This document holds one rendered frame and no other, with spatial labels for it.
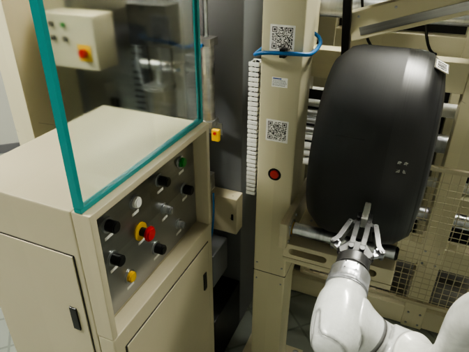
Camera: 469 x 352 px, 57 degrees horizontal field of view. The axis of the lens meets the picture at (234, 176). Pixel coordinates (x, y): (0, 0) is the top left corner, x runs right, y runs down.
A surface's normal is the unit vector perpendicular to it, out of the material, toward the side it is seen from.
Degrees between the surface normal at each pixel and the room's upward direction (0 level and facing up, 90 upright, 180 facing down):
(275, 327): 90
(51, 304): 90
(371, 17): 90
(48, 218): 90
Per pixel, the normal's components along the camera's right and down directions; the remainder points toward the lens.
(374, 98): -0.27, -0.31
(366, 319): 0.56, -0.43
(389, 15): -0.39, 0.45
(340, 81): -0.46, -0.50
